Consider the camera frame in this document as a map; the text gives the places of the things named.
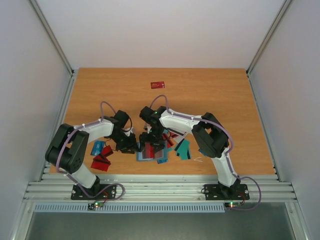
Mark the blue card left group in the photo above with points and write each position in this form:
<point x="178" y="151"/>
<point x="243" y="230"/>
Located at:
<point x="97" y="148"/>

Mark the red card left upper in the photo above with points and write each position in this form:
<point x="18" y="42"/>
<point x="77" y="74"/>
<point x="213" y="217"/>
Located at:
<point x="104" y="154"/>

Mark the red card left lower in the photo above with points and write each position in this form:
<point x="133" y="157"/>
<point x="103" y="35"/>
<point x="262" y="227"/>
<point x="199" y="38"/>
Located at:
<point x="100" y="163"/>

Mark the left controller board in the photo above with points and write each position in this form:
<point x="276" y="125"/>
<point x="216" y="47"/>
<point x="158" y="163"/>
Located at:
<point x="95" y="205"/>

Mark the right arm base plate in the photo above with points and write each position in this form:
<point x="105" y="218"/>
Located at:
<point x="215" y="192"/>

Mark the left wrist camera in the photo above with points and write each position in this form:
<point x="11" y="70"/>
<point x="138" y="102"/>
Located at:
<point x="129" y="131"/>

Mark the grey slotted cable duct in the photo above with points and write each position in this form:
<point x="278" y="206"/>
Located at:
<point x="129" y="208"/>

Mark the blue card centre bottom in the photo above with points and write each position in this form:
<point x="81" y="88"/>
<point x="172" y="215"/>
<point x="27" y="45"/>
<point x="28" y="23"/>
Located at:
<point x="163" y="160"/>

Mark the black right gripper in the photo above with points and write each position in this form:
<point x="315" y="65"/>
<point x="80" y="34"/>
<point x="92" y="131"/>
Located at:
<point x="152" y="141"/>

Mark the controller board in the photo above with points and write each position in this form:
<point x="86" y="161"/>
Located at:
<point x="95" y="205"/>
<point x="232" y="204"/>

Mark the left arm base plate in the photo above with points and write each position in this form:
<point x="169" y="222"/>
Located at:
<point x="95" y="193"/>

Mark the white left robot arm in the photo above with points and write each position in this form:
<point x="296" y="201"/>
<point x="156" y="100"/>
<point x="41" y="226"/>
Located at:
<point x="68" y="147"/>

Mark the red card far table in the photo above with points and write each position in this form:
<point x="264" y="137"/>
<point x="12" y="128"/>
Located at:
<point x="157" y="85"/>

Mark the teal card black stripe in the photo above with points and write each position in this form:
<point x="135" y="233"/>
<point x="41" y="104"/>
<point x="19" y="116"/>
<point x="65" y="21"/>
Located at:
<point x="182" y="150"/>

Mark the red card black stripe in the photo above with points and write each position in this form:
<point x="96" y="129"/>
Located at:
<point x="148" y="153"/>

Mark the right controller board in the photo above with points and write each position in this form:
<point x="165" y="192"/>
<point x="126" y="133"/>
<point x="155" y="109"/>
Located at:
<point x="232" y="204"/>

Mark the teal leather card holder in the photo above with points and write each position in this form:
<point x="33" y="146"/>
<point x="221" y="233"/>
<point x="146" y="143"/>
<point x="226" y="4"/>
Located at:
<point x="140" y="158"/>

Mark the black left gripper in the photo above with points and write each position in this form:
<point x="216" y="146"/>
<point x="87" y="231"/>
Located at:
<point x="130" y="146"/>

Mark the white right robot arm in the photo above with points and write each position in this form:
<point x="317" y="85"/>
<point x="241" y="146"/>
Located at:
<point x="207" y="131"/>

